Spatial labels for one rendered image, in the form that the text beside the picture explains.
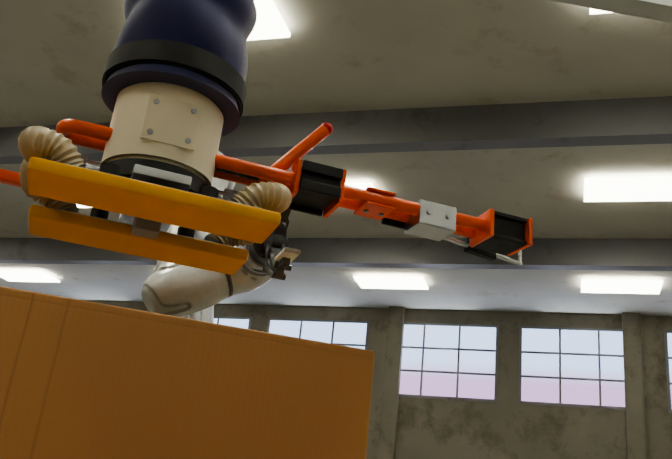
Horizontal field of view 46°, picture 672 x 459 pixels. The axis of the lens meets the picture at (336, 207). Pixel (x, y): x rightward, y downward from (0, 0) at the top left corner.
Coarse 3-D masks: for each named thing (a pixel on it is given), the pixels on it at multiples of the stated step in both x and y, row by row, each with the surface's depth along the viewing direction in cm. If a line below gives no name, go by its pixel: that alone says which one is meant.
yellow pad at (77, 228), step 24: (48, 216) 118; (72, 216) 119; (96, 216) 124; (72, 240) 126; (96, 240) 125; (120, 240) 124; (144, 240) 122; (168, 240) 123; (192, 240) 125; (192, 264) 132; (216, 264) 130; (240, 264) 129
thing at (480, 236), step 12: (480, 216) 138; (492, 216) 135; (504, 216) 137; (516, 216) 137; (492, 228) 134; (504, 228) 136; (516, 228) 137; (528, 228) 137; (480, 240) 137; (492, 240) 136; (504, 240) 135; (516, 240) 136; (528, 240) 136; (504, 252) 141; (516, 252) 140
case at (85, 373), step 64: (0, 320) 90; (64, 320) 92; (128, 320) 94; (192, 320) 97; (0, 384) 88; (64, 384) 90; (128, 384) 92; (192, 384) 94; (256, 384) 97; (320, 384) 99; (0, 448) 86; (64, 448) 88; (128, 448) 90; (192, 448) 92; (256, 448) 94; (320, 448) 97
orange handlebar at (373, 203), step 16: (64, 128) 117; (80, 128) 117; (96, 128) 117; (80, 144) 121; (96, 144) 121; (224, 160) 123; (240, 160) 124; (0, 176) 138; (16, 176) 139; (224, 176) 127; (240, 176) 127; (256, 176) 125; (272, 176) 125; (288, 176) 126; (352, 192) 129; (368, 192) 130; (384, 192) 131; (352, 208) 133; (368, 208) 131; (384, 208) 130; (400, 208) 131; (416, 208) 132; (464, 224) 135; (480, 224) 135
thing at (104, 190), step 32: (32, 160) 101; (32, 192) 108; (64, 192) 107; (96, 192) 106; (128, 192) 104; (160, 192) 105; (192, 192) 109; (192, 224) 113; (224, 224) 112; (256, 224) 111
